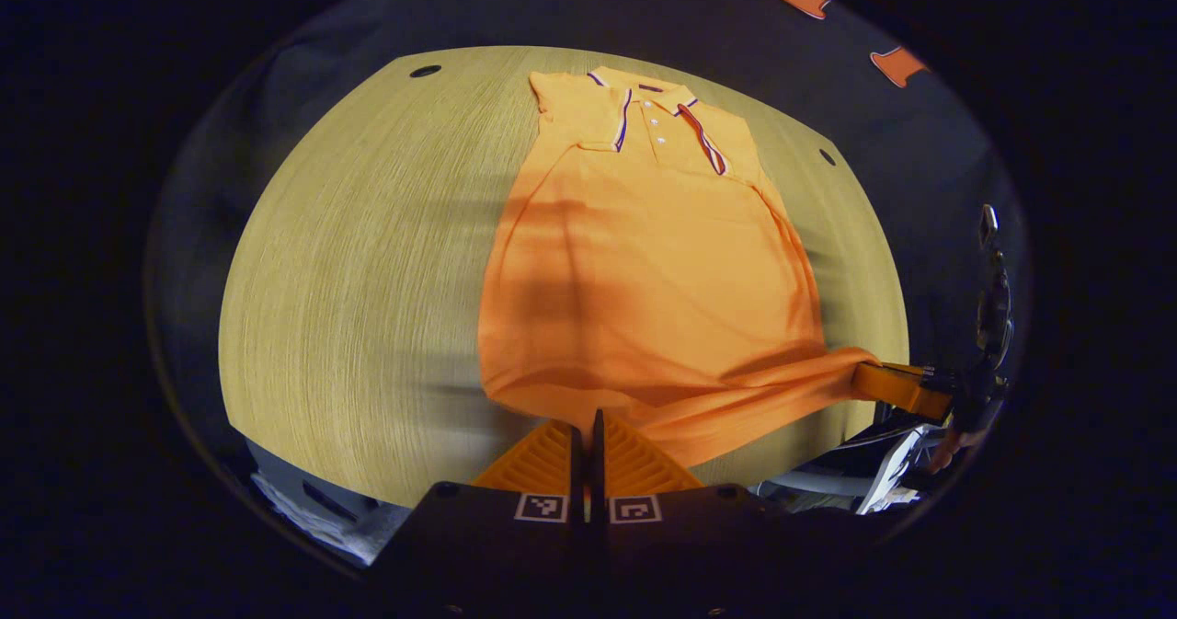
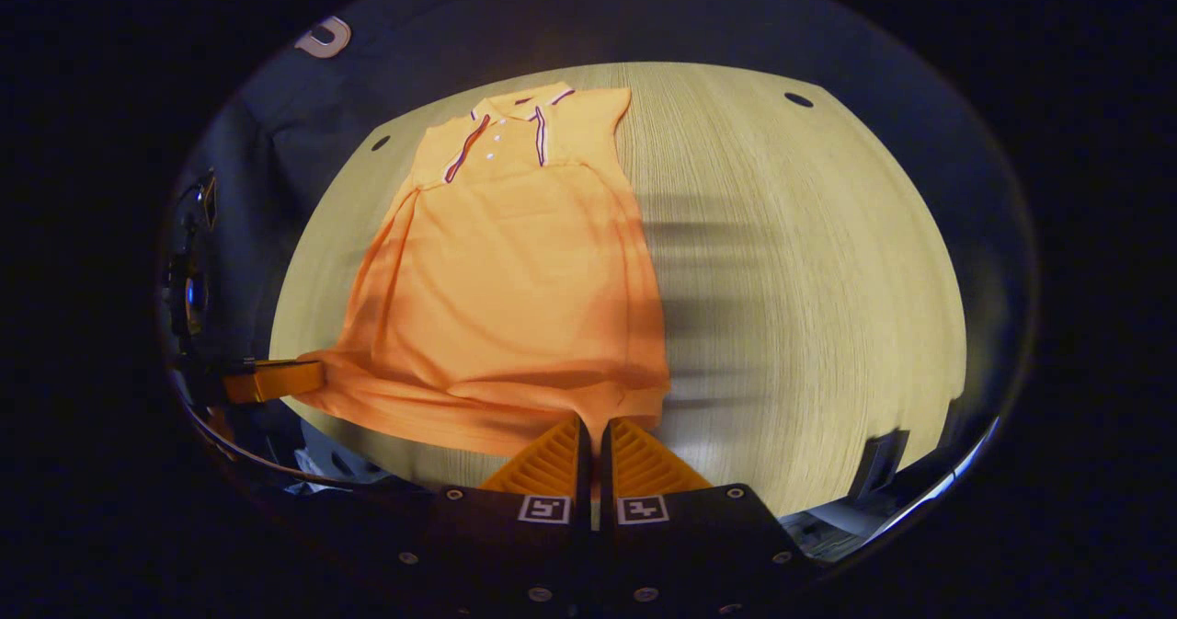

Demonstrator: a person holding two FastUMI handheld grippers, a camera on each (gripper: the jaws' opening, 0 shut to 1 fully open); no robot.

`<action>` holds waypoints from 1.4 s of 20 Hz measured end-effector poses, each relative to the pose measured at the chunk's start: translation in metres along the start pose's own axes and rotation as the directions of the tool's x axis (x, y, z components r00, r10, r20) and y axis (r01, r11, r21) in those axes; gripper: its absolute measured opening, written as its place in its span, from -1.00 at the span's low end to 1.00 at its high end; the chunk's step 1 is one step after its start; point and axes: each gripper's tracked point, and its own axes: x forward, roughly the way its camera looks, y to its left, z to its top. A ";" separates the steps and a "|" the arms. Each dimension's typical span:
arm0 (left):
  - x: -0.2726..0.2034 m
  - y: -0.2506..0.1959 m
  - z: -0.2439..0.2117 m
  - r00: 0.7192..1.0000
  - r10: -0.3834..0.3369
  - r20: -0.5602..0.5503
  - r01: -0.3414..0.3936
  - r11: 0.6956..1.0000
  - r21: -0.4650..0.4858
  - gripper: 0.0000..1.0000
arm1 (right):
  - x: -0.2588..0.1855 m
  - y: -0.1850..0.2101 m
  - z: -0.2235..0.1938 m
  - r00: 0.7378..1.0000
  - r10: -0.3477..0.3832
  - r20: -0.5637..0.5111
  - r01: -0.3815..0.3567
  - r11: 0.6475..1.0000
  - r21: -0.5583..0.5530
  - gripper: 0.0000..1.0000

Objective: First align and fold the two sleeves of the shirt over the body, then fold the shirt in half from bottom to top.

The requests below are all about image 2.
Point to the orange T-shirt with striped collar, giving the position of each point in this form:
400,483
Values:
515,279

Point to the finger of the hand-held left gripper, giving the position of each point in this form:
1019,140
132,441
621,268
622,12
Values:
276,380

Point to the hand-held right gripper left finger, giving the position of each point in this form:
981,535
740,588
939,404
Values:
582,458

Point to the dark rectangular object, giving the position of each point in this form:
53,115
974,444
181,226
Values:
878,463

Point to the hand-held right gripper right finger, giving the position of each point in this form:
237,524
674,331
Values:
607,458

